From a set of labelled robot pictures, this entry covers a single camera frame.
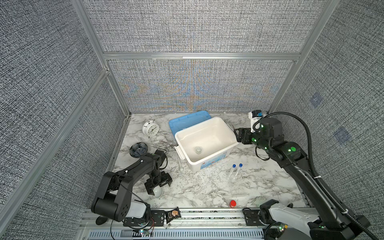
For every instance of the blue capped test tube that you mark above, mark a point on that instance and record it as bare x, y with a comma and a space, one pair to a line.
238, 171
232, 171

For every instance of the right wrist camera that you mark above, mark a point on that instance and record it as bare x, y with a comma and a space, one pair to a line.
255, 117

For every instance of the small white ceramic dish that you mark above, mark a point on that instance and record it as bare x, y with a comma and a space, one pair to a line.
198, 150

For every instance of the white alarm clock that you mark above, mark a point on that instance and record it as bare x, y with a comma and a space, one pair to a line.
150, 128

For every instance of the dark pleated filter bowl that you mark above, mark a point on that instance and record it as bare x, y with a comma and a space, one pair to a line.
138, 149

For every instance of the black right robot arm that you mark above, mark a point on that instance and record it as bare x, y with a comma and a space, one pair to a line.
333, 220

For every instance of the red capped vial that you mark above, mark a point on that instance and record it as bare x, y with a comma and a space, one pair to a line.
233, 204

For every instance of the small circuit board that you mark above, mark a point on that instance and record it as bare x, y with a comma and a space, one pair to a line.
172, 214

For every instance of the blue plastic bin lid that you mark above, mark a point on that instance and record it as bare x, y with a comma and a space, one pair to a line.
187, 121

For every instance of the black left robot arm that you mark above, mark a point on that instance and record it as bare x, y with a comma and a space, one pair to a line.
115, 199

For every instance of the white plastic storage bin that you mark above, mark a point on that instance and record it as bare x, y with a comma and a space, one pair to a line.
215, 137

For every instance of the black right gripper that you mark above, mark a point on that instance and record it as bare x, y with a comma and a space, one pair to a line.
247, 131

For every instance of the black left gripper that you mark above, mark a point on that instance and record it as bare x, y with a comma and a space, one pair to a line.
151, 185

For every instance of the aluminium front rail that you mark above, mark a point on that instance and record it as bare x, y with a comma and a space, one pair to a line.
194, 224

